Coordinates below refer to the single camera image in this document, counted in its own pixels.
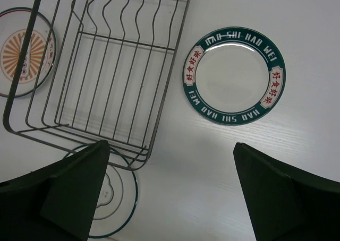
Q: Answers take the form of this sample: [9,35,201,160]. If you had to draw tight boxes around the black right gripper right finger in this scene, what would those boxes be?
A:
[233,142,339,240]

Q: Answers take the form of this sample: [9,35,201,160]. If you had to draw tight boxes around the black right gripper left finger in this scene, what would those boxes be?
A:
[1,140,110,240]

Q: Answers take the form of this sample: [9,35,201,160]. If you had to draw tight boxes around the orange sunburst plate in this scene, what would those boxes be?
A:
[1,7,57,98]

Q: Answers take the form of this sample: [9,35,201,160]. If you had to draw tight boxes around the white plate thin green rim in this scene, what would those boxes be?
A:
[62,144,139,239]

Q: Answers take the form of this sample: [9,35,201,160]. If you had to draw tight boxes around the grey wire dish rack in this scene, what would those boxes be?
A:
[2,0,190,171]

